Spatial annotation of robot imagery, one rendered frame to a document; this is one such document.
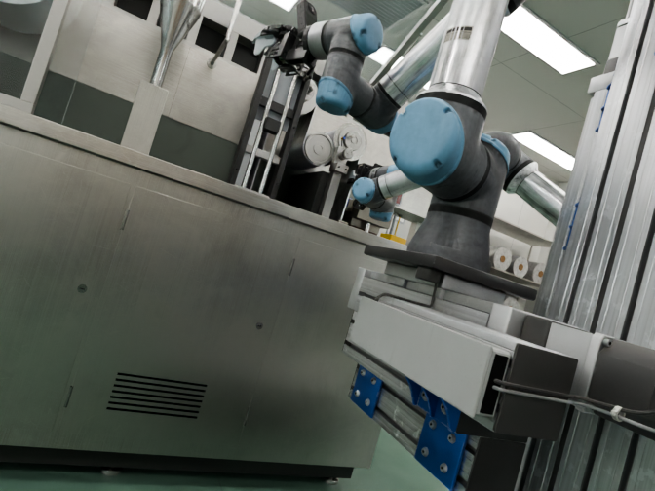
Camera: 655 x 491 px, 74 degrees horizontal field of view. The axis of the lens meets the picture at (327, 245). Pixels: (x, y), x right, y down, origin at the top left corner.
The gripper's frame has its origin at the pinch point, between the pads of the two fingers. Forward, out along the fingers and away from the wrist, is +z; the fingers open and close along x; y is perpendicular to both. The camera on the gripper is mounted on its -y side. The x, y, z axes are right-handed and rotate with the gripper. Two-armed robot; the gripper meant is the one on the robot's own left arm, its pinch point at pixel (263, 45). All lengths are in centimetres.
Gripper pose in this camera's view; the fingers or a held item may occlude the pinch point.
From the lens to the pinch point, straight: 119.8
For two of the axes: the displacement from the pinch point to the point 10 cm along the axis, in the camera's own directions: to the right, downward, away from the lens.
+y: -3.5, 9.3, -1.3
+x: 5.9, 3.2, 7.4
